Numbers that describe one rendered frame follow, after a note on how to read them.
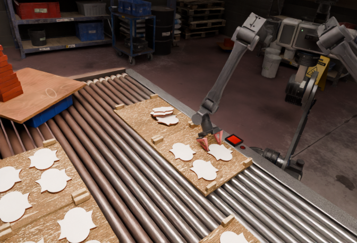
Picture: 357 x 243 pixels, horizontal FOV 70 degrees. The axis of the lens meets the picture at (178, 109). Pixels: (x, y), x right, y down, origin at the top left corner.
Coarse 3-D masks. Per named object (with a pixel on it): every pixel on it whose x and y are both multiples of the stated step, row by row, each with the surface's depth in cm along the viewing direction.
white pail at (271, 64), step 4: (268, 56) 478; (272, 56) 478; (276, 56) 474; (268, 60) 459; (272, 60) 455; (276, 60) 454; (280, 60) 458; (264, 64) 471; (268, 64) 463; (272, 64) 459; (276, 64) 460; (264, 68) 472; (268, 68) 466; (272, 68) 463; (276, 68) 465; (264, 72) 474; (268, 72) 469; (272, 72) 467; (264, 76) 477; (268, 76) 472; (272, 76) 472
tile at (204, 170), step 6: (198, 162) 124; (204, 162) 124; (192, 168) 120; (198, 168) 120; (204, 168) 121; (210, 168) 121; (198, 174) 117; (204, 174) 117; (210, 174) 117; (216, 174) 118; (210, 180) 115
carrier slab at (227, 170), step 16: (192, 128) 150; (160, 144) 135; (192, 144) 137; (208, 144) 138; (224, 144) 139; (176, 160) 125; (192, 160) 126; (208, 160) 127; (240, 160) 129; (192, 176) 117; (224, 176) 119; (208, 192) 110
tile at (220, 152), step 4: (212, 144) 137; (216, 144) 137; (208, 148) 135; (212, 148) 134; (216, 148) 134; (220, 148) 134; (224, 148) 134; (208, 152) 131; (212, 152) 131; (216, 152) 131; (220, 152) 132; (224, 152) 132; (228, 152) 132; (232, 152) 133; (216, 156) 128; (220, 156) 129; (224, 156) 129; (228, 156) 129; (216, 160) 127; (224, 160) 127; (228, 160) 127
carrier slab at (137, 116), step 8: (136, 104) 168; (144, 104) 169; (152, 104) 170; (160, 104) 171; (168, 104) 171; (120, 112) 158; (128, 112) 159; (136, 112) 160; (144, 112) 160; (176, 112) 164; (128, 120) 151; (136, 120) 152; (144, 120) 153; (152, 120) 153; (184, 120) 156; (136, 128) 145; (144, 128) 146; (152, 128) 146; (160, 128) 147; (168, 128) 148; (176, 128) 148; (184, 128) 149; (144, 136) 139; (152, 136) 140; (168, 136) 142
